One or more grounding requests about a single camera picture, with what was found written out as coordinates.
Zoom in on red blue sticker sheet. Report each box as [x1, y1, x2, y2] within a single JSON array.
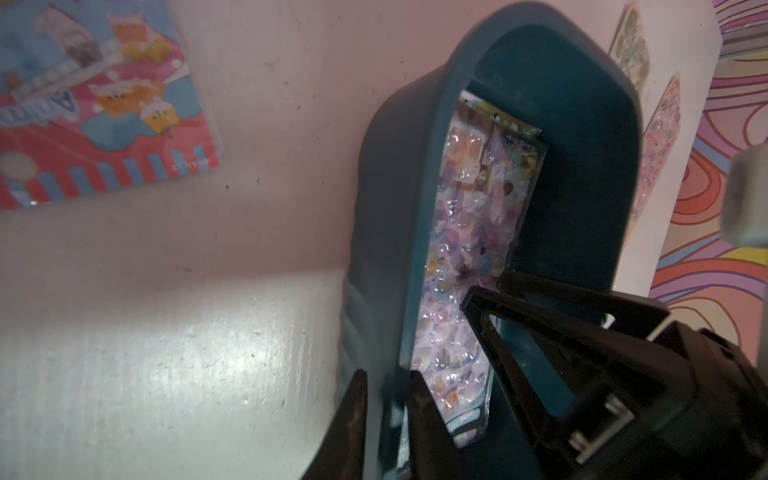
[[1, 1, 219, 211]]

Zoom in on purple dark-edged sticker sheet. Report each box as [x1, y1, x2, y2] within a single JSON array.
[[411, 90, 548, 448]]

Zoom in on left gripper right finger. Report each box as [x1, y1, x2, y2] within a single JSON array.
[[406, 370, 473, 480]]

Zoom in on pink sticker sheet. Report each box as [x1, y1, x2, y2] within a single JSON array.
[[625, 74, 681, 241]]

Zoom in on white animal sticker sheet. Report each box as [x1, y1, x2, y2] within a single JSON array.
[[609, 1, 651, 95]]

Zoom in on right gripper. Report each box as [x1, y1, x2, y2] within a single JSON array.
[[461, 271, 767, 479]]

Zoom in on teal storage box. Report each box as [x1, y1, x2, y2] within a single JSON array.
[[339, 2, 643, 479]]

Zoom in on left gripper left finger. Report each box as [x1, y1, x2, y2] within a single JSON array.
[[302, 369, 368, 480]]

